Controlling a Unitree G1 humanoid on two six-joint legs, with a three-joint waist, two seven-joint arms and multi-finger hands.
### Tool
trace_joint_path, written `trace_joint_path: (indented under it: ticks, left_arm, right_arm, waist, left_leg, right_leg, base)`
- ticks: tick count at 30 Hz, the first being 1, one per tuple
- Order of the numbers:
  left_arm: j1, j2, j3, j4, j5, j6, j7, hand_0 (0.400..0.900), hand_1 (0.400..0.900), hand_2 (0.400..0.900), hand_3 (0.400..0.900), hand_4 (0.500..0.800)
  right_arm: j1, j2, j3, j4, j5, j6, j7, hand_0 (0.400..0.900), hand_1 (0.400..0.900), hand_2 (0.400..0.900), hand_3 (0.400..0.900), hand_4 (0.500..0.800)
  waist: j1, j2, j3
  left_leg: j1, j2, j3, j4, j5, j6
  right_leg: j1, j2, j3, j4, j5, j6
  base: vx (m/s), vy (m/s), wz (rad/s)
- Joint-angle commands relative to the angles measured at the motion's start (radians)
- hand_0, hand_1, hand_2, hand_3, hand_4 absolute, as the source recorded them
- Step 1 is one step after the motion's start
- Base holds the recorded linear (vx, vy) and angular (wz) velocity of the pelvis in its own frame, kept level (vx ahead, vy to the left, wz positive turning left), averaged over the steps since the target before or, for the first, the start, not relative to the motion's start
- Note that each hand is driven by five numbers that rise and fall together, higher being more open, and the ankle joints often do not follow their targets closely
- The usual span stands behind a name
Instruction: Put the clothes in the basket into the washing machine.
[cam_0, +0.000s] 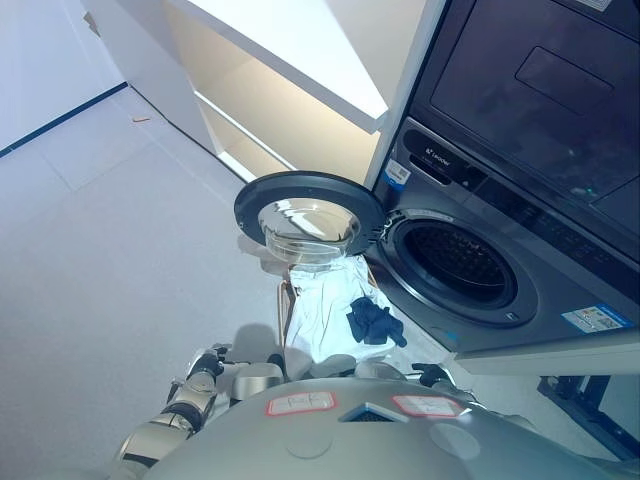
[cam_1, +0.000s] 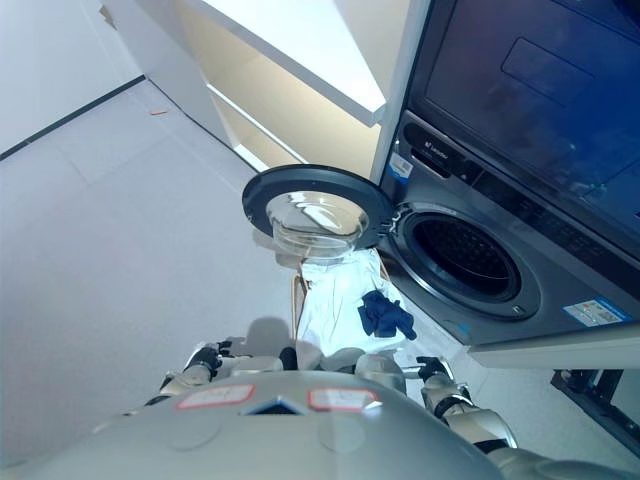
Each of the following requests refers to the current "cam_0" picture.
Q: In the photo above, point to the white shelf cabinet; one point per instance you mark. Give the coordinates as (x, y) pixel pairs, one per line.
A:
(310, 40)

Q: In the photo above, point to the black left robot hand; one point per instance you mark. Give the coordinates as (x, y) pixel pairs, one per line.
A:
(221, 357)

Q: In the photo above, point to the grey front-load washing machine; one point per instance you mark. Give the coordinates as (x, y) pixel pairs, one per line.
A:
(550, 285)

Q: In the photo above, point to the dark stacked dryer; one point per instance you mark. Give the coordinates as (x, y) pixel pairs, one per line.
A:
(525, 75)

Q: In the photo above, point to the silver robot torso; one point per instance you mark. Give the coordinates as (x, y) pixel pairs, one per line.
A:
(350, 450)

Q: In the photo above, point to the round washer door with glass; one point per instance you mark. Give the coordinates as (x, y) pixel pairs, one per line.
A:
(300, 189)

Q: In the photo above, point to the black metal frame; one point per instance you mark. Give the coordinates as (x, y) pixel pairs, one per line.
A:
(585, 395)

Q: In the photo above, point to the white washer platform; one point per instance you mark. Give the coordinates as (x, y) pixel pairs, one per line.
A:
(550, 363)

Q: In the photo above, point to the dark blue garment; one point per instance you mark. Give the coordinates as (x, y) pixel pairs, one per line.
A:
(372, 322)

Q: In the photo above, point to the blue white energy label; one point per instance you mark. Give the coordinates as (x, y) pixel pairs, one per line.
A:
(592, 318)

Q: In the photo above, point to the silver right robot leg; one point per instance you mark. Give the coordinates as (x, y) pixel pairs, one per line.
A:
(385, 371)

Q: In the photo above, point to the small orange floor scrap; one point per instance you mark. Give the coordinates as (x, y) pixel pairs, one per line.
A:
(139, 119)

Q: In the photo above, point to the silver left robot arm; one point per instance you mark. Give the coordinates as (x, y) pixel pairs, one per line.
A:
(190, 395)

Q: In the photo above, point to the white fabric basket liner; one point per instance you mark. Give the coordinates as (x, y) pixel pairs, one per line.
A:
(325, 305)

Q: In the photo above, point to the small QR code sticker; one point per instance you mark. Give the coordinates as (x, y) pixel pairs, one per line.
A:
(397, 172)

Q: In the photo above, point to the red-bordered white torso label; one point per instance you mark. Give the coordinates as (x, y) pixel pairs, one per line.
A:
(300, 404)
(427, 406)

